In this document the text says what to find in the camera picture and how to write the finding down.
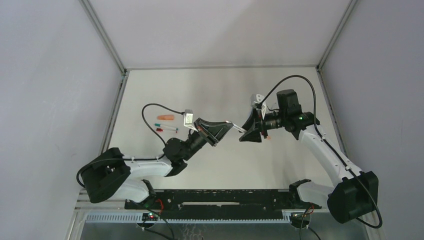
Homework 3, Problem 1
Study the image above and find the orange translucent highlighter pen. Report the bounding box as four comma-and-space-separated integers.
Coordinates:
156, 114, 175, 121

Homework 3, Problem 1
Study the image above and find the thin white red pen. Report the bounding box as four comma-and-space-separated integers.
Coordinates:
155, 127, 178, 133

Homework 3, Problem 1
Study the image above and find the white marker green end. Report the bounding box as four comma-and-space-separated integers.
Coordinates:
154, 123, 179, 132

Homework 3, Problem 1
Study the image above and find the white pen orange tip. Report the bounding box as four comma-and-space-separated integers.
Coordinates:
225, 121, 247, 134

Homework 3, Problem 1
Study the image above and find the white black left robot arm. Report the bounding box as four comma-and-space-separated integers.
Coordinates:
76, 118, 234, 207

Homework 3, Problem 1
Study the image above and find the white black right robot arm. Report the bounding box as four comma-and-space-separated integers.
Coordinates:
239, 89, 383, 229

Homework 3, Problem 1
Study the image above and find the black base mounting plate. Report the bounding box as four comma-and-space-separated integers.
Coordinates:
124, 188, 322, 220

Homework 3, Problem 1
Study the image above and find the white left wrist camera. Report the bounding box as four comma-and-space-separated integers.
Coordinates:
183, 109, 194, 128

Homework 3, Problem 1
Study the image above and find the black cable on base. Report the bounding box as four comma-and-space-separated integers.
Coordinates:
135, 208, 206, 240

